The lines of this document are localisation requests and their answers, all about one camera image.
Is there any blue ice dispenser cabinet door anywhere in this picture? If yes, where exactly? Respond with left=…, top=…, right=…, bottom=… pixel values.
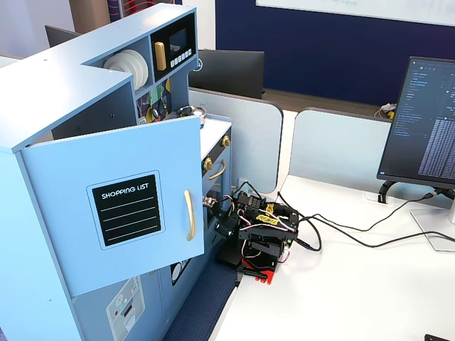
left=70, top=272, right=165, bottom=341

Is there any blue toy kitchen cabinet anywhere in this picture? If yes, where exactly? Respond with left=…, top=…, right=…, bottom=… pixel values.
left=0, top=2, right=234, bottom=341

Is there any black cable with plug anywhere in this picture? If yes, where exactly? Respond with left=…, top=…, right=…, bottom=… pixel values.
left=300, top=190, right=445, bottom=232

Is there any silver monitor stand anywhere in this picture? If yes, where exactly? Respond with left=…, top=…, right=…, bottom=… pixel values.
left=410, top=198, right=455, bottom=253

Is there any light blue desk partition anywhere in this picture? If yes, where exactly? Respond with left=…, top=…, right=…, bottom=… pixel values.
left=289, top=107, right=394, bottom=185
left=188, top=87, right=284, bottom=195

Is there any long black cable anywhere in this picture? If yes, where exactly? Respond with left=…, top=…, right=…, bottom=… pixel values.
left=277, top=191, right=455, bottom=252

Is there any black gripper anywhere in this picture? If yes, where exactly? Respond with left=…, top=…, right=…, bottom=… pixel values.
left=212, top=191, right=267, bottom=238

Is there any monitor showing code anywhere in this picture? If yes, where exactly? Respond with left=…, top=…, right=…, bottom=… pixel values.
left=376, top=55, right=455, bottom=189

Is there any dark monitor behind kitchen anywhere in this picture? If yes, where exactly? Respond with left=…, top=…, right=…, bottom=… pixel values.
left=45, top=24, right=83, bottom=48

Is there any white toy plate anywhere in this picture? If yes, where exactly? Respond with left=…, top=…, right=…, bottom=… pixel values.
left=102, top=52, right=140, bottom=90
left=122, top=48, right=149, bottom=88
left=115, top=50, right=145, bottom=89

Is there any blue dishwasher door with print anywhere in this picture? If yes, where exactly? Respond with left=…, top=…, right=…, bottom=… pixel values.
left=158, top=252, right=204, bottom=320

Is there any black table clamp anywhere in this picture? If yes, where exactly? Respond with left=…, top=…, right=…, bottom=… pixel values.
left=235, top=266, right=268, bottom=281

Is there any white whiteboard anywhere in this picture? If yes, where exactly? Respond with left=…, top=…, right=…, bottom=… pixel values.
left=255, top=0, right=455, bottom=28

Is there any black monitor seen from behind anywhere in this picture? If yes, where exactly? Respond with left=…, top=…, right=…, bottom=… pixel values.
left=188, top=48, right=266, bottom=100

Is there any silver toy pot with lid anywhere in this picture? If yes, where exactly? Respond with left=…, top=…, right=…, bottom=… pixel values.
left=176, top=104, right=209, bottom=126

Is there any black toy microwave door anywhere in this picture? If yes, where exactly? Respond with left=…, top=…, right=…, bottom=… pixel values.
left=149, top=13, right=196, bottom=83

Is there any yellow and white cable bundle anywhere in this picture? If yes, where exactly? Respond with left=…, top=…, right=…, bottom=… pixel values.
left=375, top=102, right=397, bottom=120

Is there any blue toy oven door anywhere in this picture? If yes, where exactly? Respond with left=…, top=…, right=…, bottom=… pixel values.
left=202, top=148, right=232, bottom=209

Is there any brown wooden panel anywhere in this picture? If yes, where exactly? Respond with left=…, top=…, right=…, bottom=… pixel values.
left=69, top=0, right=110, bottom=35

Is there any black flat box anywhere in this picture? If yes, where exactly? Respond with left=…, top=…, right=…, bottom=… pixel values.
left=216, top=244, right=243, bottom=269

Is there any red robot base mount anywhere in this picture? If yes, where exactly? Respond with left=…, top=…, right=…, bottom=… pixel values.
left=241, top=256, right=277, bottom=285

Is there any blue shopping list cabinet door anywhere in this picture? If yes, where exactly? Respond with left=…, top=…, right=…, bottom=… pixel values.
left=19, top=115, right=206, bottom=298

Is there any red striped banner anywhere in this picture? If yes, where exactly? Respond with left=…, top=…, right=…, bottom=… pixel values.
left=106, top=0, right=183, bottom=22

